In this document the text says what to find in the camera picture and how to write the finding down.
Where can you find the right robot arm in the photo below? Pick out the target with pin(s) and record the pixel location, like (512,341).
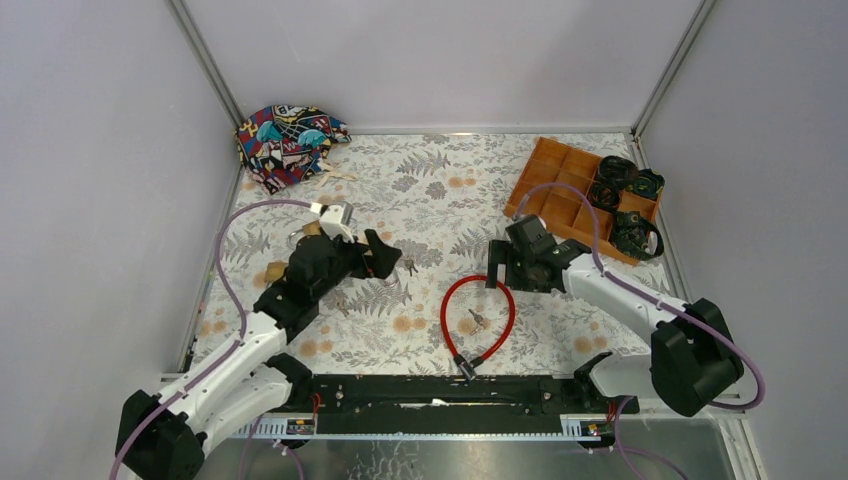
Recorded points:
(690,361)

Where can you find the silver key bunch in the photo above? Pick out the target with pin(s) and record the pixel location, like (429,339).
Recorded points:
(409,266)

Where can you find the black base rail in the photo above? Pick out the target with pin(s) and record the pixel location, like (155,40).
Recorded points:
(488,405)

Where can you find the brass padlock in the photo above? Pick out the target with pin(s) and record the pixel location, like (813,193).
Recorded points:
(309,229)
(274,271)

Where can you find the orange compartment tray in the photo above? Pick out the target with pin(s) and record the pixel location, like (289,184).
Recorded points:
(598,200)

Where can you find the colourful patterned cloth bag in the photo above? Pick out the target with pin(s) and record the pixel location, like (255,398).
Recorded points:
(282,145)

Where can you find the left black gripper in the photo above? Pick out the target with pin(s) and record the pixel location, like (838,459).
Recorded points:
(361,254)

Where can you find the cable lock keys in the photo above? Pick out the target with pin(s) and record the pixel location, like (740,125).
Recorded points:
(480,322)

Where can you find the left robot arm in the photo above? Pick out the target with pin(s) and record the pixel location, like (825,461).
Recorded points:
(169,434)

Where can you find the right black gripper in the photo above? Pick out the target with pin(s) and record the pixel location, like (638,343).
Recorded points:
(500,253)

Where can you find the floral table mat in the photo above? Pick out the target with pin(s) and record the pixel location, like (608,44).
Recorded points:
(438,198)

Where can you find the small metal key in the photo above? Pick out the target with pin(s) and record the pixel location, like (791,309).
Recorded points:
(342,305)

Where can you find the red cable lock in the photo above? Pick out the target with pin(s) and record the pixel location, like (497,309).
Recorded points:
(466,367)

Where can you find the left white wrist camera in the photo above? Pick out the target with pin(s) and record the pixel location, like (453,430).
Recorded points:
(334,219)

